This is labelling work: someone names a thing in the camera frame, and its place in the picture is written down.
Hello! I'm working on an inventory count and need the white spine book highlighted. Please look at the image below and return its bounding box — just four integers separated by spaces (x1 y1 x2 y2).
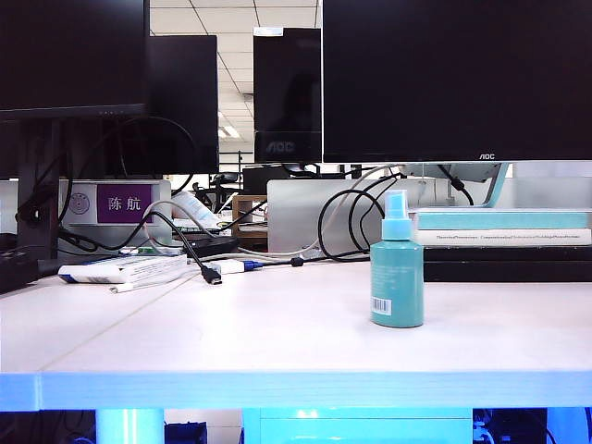
418 228 592 247

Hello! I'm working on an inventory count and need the black looped cable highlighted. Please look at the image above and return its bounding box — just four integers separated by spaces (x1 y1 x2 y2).
289 187 388 268
349 173 401 260

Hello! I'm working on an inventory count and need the white flat box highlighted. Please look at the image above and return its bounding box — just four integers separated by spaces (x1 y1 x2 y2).
57 253 189 285

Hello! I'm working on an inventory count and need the thin white cable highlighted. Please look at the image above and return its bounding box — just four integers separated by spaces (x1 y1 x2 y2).
109 270 200 293

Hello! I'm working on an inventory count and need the silver desk partition panel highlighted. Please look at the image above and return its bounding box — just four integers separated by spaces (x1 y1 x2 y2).
266 178 422 254

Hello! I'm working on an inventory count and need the green flat packet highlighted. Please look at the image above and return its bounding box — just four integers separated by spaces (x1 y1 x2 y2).
118 247 182 258

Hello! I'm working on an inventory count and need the white adapter blue connector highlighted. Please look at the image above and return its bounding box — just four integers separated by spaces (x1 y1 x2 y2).
210 258 267 276

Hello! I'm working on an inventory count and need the black monitor with button row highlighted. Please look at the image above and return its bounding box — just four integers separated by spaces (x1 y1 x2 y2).
0 0 152 122

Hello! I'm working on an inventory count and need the white thick cable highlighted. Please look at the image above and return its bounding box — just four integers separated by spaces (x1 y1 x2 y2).
142 199 218 256

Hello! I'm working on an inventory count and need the white cream tube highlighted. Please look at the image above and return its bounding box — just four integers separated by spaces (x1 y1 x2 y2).
170 191 218 228

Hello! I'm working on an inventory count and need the teal spray bottle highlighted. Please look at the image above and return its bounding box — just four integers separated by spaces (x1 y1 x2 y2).
369 192 426 329

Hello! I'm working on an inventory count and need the silver monitor stand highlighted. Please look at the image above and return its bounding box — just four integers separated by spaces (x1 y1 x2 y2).
400 161 514 209

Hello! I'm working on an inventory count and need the purple name plate holder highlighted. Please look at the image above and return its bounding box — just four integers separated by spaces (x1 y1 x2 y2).
58 179 173 249

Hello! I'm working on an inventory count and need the black curved cable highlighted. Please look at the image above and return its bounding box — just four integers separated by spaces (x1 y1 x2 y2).
16 115 198 253

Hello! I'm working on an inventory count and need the black monitor back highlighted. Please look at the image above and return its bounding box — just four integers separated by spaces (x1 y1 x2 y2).
64 34 220 179

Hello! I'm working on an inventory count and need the black flat adapter box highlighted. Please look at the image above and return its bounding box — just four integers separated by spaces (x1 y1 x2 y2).
183 236 241 259

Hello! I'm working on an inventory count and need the black monitor stand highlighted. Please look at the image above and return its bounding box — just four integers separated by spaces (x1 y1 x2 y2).
0 119 117 292

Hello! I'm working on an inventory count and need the grey cable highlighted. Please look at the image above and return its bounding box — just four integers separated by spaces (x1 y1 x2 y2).
240 165 399 260

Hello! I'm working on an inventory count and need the black HDMI cable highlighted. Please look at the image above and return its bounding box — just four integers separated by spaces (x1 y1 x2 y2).
141 210 224 287

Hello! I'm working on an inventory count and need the black monitor power cable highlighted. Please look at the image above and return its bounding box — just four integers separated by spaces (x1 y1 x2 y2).
437 164 475 206

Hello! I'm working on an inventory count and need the black office chair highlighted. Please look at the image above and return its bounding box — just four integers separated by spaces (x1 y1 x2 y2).
191 173 238 214

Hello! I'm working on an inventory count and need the large black AOC monitor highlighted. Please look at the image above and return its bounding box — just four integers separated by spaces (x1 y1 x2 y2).
322 0 592 164

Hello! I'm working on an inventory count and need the small black AOC monitor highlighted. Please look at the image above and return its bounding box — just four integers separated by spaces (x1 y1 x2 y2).
253 26 323 164

